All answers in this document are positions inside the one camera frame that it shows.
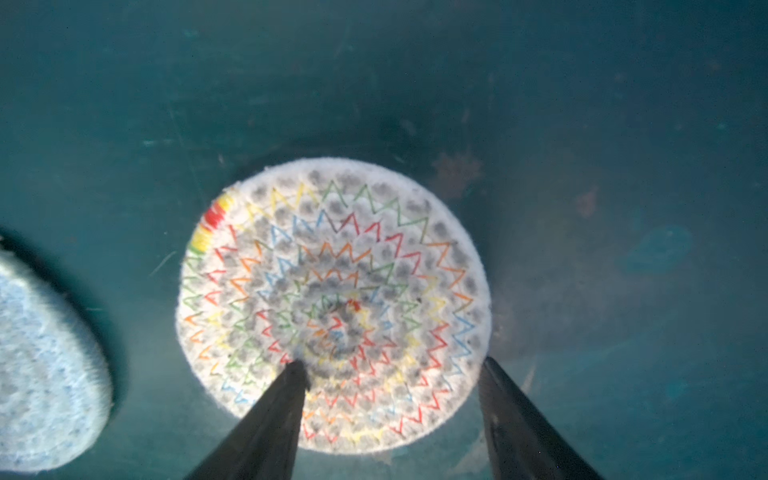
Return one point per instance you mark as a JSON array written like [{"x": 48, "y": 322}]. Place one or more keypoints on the white multicolour woven coaster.
[{"x": 358, "y": 272}]

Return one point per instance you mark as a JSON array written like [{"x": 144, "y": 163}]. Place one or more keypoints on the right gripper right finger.
[{"x": 521, "y": 443}]

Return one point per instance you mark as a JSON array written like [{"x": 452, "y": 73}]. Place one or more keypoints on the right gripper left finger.
[{"x": 264, "y": 444}]

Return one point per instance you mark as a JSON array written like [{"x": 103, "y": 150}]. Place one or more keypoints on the grey woven coaster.
[{"x": 56, "y": 387}]

